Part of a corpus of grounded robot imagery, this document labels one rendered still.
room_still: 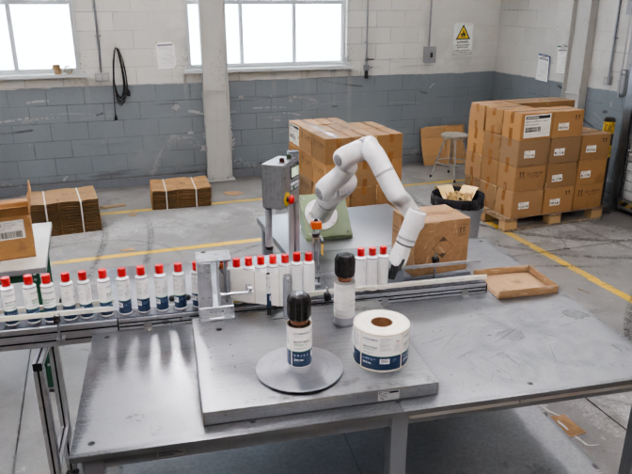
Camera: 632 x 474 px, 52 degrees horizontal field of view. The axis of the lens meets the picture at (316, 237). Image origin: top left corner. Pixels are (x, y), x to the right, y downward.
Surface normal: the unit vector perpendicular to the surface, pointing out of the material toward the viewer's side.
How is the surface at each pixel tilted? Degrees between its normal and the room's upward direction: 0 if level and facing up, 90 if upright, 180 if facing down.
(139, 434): 0
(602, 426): 0
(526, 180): 90
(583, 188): 88
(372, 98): 90
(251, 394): 0
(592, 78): 90
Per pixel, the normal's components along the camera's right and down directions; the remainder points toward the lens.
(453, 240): 0.33, 0.32
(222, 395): 0.00, -0.94
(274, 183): -0.37, 0.32
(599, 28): -0.95, 0.11
